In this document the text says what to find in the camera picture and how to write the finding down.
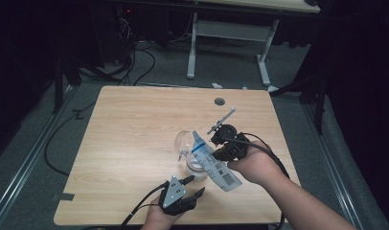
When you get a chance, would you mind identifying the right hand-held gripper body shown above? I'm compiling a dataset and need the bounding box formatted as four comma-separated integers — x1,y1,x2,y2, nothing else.
206,107,252,163

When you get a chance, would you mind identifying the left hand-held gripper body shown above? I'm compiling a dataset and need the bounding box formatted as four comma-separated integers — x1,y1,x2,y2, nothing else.
158,174,197,217

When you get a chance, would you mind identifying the white and blue milk pouch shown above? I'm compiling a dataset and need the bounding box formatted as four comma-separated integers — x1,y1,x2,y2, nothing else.
191,129,243,193

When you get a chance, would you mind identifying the glass jar with hinged lid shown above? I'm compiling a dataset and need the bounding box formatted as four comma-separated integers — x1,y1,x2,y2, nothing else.
173,129,210,183

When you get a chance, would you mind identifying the person's right hand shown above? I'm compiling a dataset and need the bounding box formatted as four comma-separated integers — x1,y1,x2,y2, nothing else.
226,141,283,187

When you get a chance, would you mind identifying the person's left hand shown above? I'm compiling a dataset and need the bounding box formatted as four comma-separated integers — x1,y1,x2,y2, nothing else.
140,199,185,230

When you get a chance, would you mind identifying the black metal stand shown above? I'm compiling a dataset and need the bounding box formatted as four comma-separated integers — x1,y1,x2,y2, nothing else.
271,71,332,136
51,51,83,116

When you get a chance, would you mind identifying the grey tape strip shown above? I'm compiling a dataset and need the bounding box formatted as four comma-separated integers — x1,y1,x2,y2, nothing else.
52,192,76,202

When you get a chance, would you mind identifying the left hand-held gripper cable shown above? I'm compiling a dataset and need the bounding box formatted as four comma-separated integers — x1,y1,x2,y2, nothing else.
118,180,171,230

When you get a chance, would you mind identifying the hand-held gripper cable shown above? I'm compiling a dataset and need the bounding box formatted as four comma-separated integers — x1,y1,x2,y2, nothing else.
225,131,291,230
118,180,171,230

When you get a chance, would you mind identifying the right hand-held gripper cable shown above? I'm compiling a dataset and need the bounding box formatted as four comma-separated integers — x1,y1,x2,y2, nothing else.
225,131,291,230

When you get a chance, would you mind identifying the metal floor rail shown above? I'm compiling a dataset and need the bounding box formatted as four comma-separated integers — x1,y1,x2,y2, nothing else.
0,85,80,230
302,102,365,230

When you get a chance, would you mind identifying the white metal frame desk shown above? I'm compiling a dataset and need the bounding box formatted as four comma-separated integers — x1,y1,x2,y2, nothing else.
186,0,321,88

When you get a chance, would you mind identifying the bundle of black cables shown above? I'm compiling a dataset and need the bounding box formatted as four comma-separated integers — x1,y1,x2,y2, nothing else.
114,15,157,87

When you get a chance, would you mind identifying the long black floor cable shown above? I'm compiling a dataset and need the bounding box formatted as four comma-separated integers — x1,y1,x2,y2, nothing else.
43,101,99,177

